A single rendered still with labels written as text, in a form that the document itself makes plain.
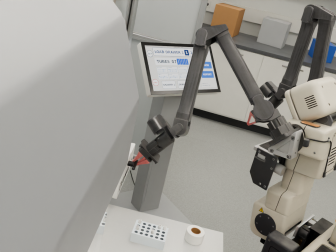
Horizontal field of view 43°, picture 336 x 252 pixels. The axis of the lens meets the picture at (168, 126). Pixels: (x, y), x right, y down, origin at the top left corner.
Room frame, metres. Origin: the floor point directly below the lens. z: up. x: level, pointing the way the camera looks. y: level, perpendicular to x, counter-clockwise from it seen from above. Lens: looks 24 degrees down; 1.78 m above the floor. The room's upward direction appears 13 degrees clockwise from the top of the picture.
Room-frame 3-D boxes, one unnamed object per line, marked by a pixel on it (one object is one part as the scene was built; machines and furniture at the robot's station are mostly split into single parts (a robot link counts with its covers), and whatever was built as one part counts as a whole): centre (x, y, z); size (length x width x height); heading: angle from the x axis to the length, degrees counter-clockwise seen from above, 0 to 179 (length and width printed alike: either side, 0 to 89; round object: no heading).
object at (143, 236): (1.28, -0.02, 0.78); 0.12 x 0.08 x 0.04; 86
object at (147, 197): (2.48, 0.00, 0.51); 0.50 x 0.45 x 1.02; 39
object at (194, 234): (1.33, -0.19, 0.78); 0.07 x 0.07 x 0.04
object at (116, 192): (1.53, 0.13, 0.87); 0.29 x 0.02 x 0.11; 178
